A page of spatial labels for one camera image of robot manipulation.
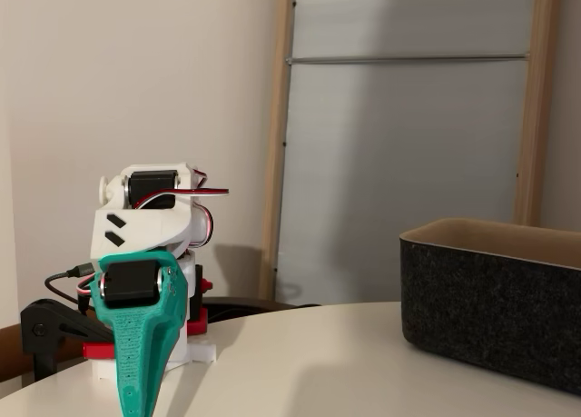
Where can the thin metal rod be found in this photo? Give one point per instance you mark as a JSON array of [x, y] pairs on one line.
[[408, 59]]

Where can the dark grey felt box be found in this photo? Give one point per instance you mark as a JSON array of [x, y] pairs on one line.
[[476, 308]]

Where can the teal gripper black servo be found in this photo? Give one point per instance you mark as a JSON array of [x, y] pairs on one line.
[[129, 282]]

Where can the wooden frame translucent panel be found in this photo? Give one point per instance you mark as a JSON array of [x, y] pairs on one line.
[[399, 162]]

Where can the black red table clamp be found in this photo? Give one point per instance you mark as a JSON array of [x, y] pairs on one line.
[[197, 324], [45, 326]]

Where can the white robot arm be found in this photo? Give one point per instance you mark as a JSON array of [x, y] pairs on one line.
[[145, 231]]

